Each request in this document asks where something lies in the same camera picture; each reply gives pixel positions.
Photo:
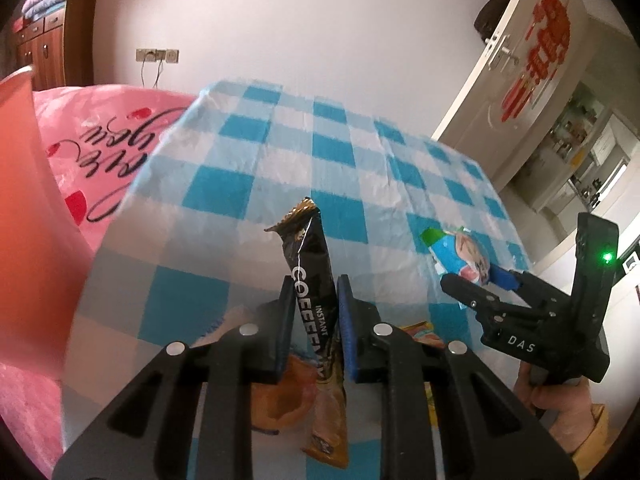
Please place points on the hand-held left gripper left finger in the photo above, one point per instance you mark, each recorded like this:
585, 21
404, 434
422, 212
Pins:
287, 330

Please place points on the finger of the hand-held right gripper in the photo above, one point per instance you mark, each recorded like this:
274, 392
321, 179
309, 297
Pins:
520, 287
470, 297

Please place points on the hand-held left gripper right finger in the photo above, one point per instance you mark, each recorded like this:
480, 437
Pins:
347, 330

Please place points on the light blue snack packet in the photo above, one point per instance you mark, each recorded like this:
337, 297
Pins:
457, 252

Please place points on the black coffee stick sachet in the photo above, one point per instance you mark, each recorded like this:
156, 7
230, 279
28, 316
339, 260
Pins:
310, 260

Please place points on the orange plastic bin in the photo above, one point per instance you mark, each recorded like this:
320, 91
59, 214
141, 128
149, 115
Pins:
25, 235

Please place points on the person's right hand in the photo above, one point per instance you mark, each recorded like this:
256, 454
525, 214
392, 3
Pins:
560, 405

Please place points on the cookie snack packet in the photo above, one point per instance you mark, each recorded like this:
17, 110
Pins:
285, 395

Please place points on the white kitchen shelf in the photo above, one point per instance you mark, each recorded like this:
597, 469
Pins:
575, 145

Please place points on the white door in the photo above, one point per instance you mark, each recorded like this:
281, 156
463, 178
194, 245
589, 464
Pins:
500, 105

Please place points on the blue checkered tablecloth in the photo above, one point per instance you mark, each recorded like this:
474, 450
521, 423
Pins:
300, 145

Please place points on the red paper door decoration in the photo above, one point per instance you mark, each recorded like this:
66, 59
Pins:
545, 45

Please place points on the dark hanging bag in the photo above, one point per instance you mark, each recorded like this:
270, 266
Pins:
492, 15

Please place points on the wooden cabinet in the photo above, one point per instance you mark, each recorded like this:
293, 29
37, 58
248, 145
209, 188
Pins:
55, 45

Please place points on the square wall socket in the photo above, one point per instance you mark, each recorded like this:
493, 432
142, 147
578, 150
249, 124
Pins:
172, 56

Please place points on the long wall socket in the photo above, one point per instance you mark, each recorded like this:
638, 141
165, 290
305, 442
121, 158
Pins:
150, 54

